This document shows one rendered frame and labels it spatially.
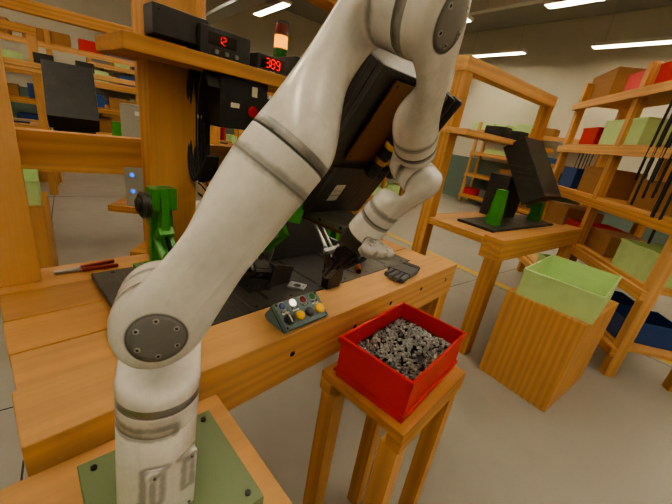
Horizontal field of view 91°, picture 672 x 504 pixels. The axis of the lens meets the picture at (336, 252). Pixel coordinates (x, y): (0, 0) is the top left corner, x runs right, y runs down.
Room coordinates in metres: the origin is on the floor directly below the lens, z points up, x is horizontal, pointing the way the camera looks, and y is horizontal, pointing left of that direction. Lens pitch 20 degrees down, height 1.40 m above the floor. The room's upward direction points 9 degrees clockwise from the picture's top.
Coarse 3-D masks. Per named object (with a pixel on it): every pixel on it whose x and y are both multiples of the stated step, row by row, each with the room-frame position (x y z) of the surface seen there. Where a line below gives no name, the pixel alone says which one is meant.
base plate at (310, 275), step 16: (304, 256) 1.24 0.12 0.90; (320, 256) 1.27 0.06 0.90; (400, 256) 1.43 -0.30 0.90; (112, 272) 0.86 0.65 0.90; (128, 272) 0.88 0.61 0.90; (304, 272) 1.08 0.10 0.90; (320, 272) 1.11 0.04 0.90; (352, 272) 1.15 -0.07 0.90; (368, 272) 1.18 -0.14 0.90; (112, 288) 0.78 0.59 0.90; (240, 288) 0.89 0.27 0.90; (272, 288) 0.92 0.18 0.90; (288, 288) 0.94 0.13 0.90; (320, 288) 0.98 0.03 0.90; (112, 304) 0.70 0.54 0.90; (224, 304) 0.79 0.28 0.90; (240, 304) 0.80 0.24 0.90; (256, 304) 0.81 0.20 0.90; (272, 304) 0.83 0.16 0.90; (224, 320) 0.71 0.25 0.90
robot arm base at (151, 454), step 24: (192, 408) 0.30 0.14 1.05; (120, 432) 0.27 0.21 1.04; (144, 432) 0.26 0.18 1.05; (168, 432) 0.27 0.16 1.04; (192, 432) 0.30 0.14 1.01; (120, 456) 0.27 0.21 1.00; (144, 456) 0.26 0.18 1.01; (168, 456) 0.27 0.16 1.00; (192, 456) 0.29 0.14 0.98; (120, 480) 0.26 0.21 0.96; (144, 480) 0.26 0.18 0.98; (168, 480) 0.27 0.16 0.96; (192, 480) 0.30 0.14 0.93
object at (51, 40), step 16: (0, 16) 5.59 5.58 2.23; (0, 32) 5.52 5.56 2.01; (48, 32) 5.88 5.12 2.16; (48, 48) 5.83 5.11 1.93; (64, 48) 5.96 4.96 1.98; (80, 48) 6.16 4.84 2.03; (128, 64) 6.54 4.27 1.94; (96, 80) 6.28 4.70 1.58; (16, 96) 5.56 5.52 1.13; (32, 96) 5.71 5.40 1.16; (112, 112) 6.35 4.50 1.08
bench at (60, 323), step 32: (128, 256) 1.03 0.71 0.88; (416, 256) 1.53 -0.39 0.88; (0, 288) 0.72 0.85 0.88; (32, 288) 0.75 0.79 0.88; (64, 288) 0.77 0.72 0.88; (96, 288) 0.80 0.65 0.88; (32, 320) 0.62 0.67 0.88; (64, 320) 0.64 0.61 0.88; (96, 320) 0.66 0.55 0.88; (32, 352) 0.53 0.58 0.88; (64, 352) 0.54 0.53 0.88; (96, 352) 0.55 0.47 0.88; (32, 384) 0.45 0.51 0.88
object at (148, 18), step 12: (144, 12) 1.00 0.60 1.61; (156, 12) 0.97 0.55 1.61; (168, 12) 0.99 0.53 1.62; (180, 12) 1.02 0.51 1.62; (144, 24) 1.00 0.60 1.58; (156, 24) 0.97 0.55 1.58; (168, 24) 0.99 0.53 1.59; (180, 24) 1.02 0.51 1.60; (192, 24) 1.04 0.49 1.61; (156, 36) 1.02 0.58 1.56; (168, 36) 0.99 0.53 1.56; (180, 36) 1.02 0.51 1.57; (192, 36) 1.04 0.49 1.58
